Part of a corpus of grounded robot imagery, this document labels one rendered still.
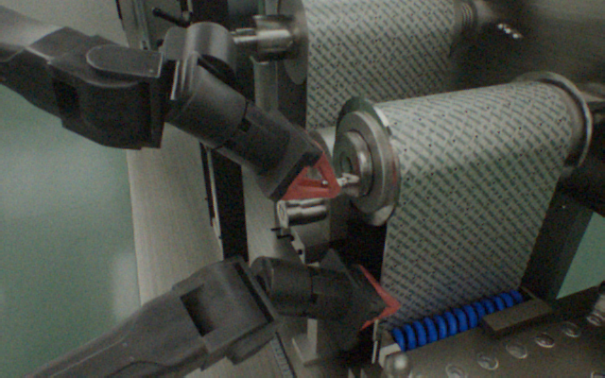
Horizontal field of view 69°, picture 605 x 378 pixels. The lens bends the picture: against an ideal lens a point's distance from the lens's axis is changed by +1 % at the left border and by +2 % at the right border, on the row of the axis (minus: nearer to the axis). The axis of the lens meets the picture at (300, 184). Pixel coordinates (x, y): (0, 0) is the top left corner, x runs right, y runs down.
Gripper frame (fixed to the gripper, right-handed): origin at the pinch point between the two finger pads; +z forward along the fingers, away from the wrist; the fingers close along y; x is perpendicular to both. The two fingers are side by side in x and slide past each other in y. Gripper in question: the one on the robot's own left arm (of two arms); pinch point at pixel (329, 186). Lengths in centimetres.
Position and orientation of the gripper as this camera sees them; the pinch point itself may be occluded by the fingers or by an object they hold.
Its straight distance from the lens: 49.1
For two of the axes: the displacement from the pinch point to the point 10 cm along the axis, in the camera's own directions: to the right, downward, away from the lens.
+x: 6.2, -7.6, -1.9
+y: 3.7, 4.9, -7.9
